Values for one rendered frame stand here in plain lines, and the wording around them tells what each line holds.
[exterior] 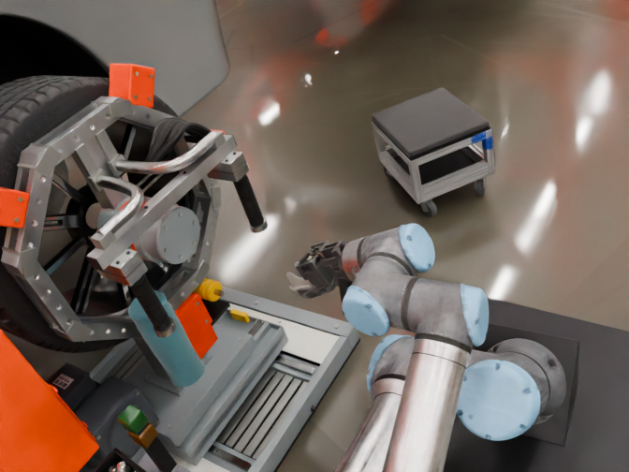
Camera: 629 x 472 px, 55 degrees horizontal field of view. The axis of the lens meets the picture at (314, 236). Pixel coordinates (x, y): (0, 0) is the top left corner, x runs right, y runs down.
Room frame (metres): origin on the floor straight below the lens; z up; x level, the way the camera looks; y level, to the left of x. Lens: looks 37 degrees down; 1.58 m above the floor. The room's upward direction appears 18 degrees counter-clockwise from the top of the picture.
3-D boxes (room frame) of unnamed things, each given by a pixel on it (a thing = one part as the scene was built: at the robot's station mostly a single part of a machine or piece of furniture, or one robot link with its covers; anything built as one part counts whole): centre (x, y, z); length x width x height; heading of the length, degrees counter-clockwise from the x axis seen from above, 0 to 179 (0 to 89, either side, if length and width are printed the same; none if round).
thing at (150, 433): (0.84, 0.47, 0.59); 0.04 x 0.04 x 0.04; 47
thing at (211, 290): (1.39, 0.40, 0.51); 0.29 x 0.06 x 0.06; 47
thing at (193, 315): (1.26, 0.44, 0.48); 0.16 x 0.12 x 0.17; 47
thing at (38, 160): (1.23, 0.41, 0.85); 0.54 x 0.07 x 0.54; 137
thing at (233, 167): (1.22, 0.14, 0.93); 0.09 x 0.05 x 0.05; 47
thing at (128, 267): (0.97, 0.37, 0.93); 0.09 x 0.05 x 0.05; 47
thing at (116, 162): (1.22, 0.25, 1.03); 0.19 x 0.18 x 0.11; 47
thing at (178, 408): (1.35, 0.53, 0.32); 0.40 x 0.30 x 0.28; 137
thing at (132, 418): (0.84, 0.47, 0.64); 0.04 x 0.04 x 0.04; 47
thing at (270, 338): (1.39, 0.49, 0.13); 0.50 x 0.36 x 0.10; 137
